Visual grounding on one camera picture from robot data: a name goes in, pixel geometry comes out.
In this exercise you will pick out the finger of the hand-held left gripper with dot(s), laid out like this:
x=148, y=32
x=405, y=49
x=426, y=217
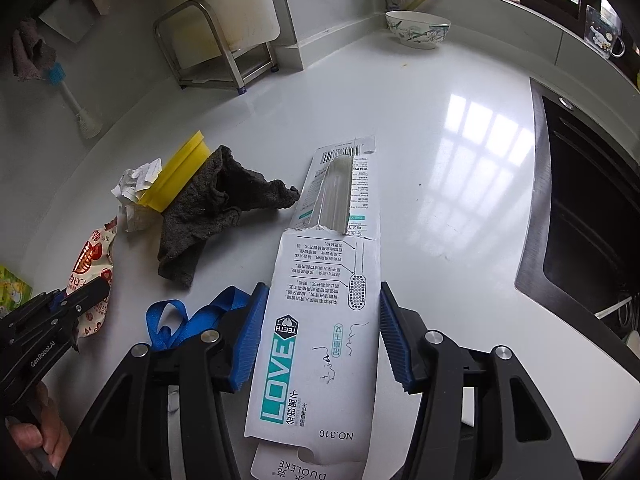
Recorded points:
x=67, y=327
x=87, y=292

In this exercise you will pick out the white crumpled paper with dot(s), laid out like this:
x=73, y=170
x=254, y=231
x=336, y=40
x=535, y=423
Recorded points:
x=135, y=187

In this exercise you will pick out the white bottle brush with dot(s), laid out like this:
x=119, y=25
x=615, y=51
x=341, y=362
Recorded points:
x=70, y=95

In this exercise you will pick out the metal board stand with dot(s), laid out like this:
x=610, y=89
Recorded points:
x=215, y=52

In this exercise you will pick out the red snack wrapper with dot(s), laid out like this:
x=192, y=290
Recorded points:
x=92, y=280

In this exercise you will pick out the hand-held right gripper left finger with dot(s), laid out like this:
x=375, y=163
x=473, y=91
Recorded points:
x=247, y=340

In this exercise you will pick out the yellow seasoning pouch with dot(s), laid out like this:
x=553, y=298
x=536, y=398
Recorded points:
x=12, y=292

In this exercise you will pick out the grey purple rag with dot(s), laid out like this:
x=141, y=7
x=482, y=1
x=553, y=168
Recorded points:
x=30, y=52

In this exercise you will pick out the white patterned bowl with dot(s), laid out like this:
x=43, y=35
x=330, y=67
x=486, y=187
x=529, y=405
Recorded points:
x=417, y=29

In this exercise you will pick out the white cutting board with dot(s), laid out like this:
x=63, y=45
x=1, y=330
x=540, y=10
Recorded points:
x=220, y=10

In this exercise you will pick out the person's left hand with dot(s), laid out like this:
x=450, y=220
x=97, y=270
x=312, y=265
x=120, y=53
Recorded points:
x=47, y=425

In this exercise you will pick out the yellow plastic lid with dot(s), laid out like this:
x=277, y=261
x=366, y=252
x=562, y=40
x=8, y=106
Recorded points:
x=175, y=170

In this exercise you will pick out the dark grey cloth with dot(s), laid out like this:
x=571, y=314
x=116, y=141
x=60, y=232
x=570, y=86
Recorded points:
x=215, y=205

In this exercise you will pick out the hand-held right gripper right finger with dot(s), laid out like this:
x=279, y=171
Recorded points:
x=395, y=345

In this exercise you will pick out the clear glass mug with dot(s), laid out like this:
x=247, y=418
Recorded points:
x=602, y=35

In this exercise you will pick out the white toothbrush package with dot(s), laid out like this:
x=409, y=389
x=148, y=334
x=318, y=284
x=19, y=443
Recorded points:
x=325, y=310

